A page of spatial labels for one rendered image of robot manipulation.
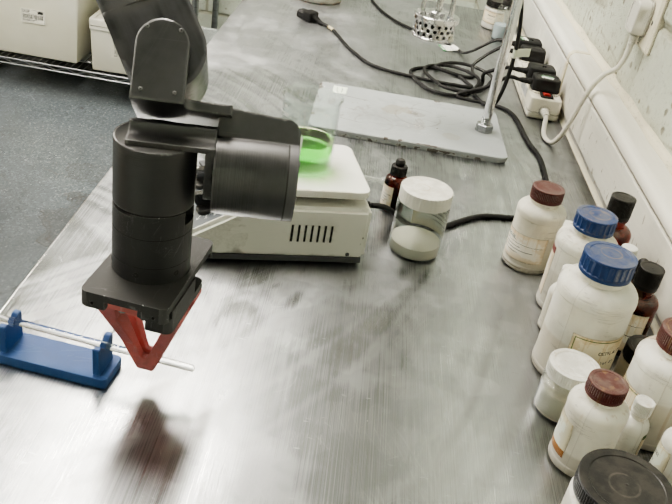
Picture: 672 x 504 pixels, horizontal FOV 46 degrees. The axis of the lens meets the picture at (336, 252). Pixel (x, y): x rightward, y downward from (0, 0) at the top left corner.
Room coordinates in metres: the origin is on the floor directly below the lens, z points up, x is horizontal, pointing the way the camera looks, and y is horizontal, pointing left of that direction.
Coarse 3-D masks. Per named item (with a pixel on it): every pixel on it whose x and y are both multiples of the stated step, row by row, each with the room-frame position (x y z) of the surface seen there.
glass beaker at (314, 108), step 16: (288, 96) 0.79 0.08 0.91; (304, 96) 0.80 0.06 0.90; (320, 96) 0.80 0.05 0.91; (336, 96) 0.79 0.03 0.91; (288, 112) 0.75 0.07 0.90; (304, 112) 0.75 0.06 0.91; (320, 112) 0.75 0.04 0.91; (336, 112) 0.76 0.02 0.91; (304, 128) 0.74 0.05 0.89; (320, 128) 0.75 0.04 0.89; (336, 128) 0.77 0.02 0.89; (304, 144) 0.75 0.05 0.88; (320, 144) 0.75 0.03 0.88; (304, 160) 0.74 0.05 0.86; (320, 160) 0.75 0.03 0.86
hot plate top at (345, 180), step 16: (336, 160) 0.80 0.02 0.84; (352, 160) 0.81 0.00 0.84; (304, 176) 0.75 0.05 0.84; (320, 176) 0.75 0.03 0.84; (336, 176) 0.76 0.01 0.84; (352, 176) 0.77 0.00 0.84; (304, 192) 0.72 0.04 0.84; (320, 192) 0.72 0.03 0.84; (336, 192) 0.73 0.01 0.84; (352, 192) 0.73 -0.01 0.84; (368, 192) 0.74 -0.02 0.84
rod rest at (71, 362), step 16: (0, 336) 0.49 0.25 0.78; (16, 336) 0.50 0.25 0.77; (32, 336) 0.51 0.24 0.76; (112, 336) 0.50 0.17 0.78; (0, 352) 0.49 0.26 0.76; (16, 352) 0.49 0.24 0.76; (32, 352) 0.49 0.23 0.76; (48, 352) 0.50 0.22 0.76; (64, 352) 0.50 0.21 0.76; (80, 352) 0.50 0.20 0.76; (96, 352) 0.48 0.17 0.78; (112, 352) 0.51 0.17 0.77; (32, 368) 0.48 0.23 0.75; (48, 368) 0.48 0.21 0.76; (64, 368) 0.48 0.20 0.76; (80, 368) 0.49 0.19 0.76; (96, 368) 0.48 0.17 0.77; (112, 368) 0.49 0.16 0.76; (96, 384) 0.48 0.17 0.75
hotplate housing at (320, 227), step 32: (224, 224) 0.69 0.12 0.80; (256, 224) 0.70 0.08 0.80; (288, 224) 0.71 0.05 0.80; (320, 224) 0.72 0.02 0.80; (352, 224) 0.73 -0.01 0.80; (224, 256) 0.69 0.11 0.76; (256, 256) 0.70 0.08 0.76; (288, 256) 0.71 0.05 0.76; (320, 256) 0.72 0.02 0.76; (352, 256) 0.73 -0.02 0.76
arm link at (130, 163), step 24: (144, 120) 0.49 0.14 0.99; (120, 144) 0.47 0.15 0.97; (144, 144) 0.47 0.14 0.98; (168, 144) 0.47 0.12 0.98; (192, 144) 0.48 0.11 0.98; (120, 168) 0.47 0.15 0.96; (144, 168) 0.46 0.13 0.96; (168, 168) 0.46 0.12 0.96; (192, 168) 0.48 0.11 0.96; (120, 192) 0.47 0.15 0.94; (144, 192) 0.46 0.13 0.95; (168, 192) 0.46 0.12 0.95; (192, 192) 0.48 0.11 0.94; (168, 216) 0.47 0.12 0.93
